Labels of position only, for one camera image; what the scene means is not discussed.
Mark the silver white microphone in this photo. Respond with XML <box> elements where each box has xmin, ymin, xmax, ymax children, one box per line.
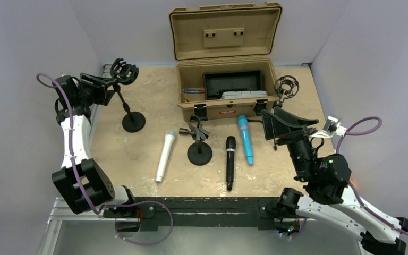
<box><xmin>155</xmin><ymin>130</ymin><xmax>177</xmax><ymax>183</ymax></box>

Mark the blue microphone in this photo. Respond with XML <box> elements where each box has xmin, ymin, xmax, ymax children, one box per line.
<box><xmin>237</xmin><ymin>115</ymin><xmax>253</xmax><ymax>166</ymax></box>

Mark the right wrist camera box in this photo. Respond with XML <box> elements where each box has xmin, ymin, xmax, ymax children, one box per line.
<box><xmin>310</xmin><ymin>116</ymin><xmax>347</xmax><ymax>139</ymax></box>

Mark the grey plastic parts box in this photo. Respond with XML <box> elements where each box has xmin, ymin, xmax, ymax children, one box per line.
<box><xmin>221</xmin><ymin>90</ymin><xmax>268</xmax><ymax>100</ymax></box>

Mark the tan plastic toolbox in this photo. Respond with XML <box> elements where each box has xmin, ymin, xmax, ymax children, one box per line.
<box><xmin>169</xmin><ymin>2</ymin><xmax>283</xmax><ymax>121</ymax></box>

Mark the small black mic clip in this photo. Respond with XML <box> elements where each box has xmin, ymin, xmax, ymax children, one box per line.
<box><xmin>178</xmin><ymin>128</ymin><xmax>191</xmax><ymax>135</ymax></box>

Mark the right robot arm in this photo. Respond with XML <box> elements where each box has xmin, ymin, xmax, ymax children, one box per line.
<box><xmin>260</xmin><ymin>107</ymin><xmax>408</xmax><ymax>254</ymax></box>

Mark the black tray in toolbox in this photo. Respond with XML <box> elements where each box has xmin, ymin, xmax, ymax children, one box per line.
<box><xmin>203</xmin><ymin>70</ymin><xmax>265</xmax><ymax>100</ymax></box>

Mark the black tripod shock mount stand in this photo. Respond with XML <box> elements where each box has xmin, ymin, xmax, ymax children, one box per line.
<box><xmin>253</xmin><ymin>75</ymin><xmax>300</xmax><ymax>116</ymax></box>

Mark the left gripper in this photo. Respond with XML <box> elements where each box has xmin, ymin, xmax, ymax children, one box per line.
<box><xmin>76</xmin><ymin>74</ymin><xmax>116</xmax><ymax>107</ymax></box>

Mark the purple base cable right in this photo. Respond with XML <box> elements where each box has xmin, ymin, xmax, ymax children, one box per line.
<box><xmin>276</xmin><ymin>215</ymin><xmax>310</xmax><ymax>241</ymax></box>

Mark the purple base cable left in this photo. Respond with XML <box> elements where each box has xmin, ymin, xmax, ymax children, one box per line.
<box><xmin>114</xmin><ymin>201</ymin><xmax>174</xmax><ymax>247</ymax></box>

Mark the black microphone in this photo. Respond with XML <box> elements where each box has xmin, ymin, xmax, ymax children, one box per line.
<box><xmin>226</xmin><ymin>136</ymin><xmax>236</xmax><ymax>191</ymax></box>

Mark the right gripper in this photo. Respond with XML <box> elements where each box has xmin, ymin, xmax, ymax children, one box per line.
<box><xmin>258</xmin><ymin>106</ymin><xmax>316</xmax><ymax>181</ymax></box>

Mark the black round base stand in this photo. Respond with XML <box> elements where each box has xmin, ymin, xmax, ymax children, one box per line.
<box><xmin>187</xmin><ymin>115</ymin><xmax>213</xmax><ymax>166</ymax></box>
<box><xmin>110</xmin><ymin>58</ymin><xmax>146</xmax><ymax>133</ymax></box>

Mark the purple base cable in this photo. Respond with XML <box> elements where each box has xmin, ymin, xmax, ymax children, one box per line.
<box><xmin>114</xmin><ymin>201</ymin><xmax>174</xmax><ymax>247</ymax></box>
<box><xmin>276</xmin><ymin>215</ymin><xmax>310</xmax><ymax>241</ymax></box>

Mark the red handled screwdriver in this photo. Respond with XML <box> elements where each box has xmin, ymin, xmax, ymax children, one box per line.
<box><xmin>183</xmin><ymin>89</ymin><xmax>205</xmax><ymax>94</ymax></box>

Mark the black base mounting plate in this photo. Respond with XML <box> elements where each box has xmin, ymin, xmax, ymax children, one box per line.
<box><xmin>104</xmin><ymin>197</ymin><xmax>305</xmax><ymax>233</ymax></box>

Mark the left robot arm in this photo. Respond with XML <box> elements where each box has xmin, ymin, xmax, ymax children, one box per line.
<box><xmin>52</xmin><ymin>73</ymin><xmax>137</xmax><ymax>217</ymax></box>

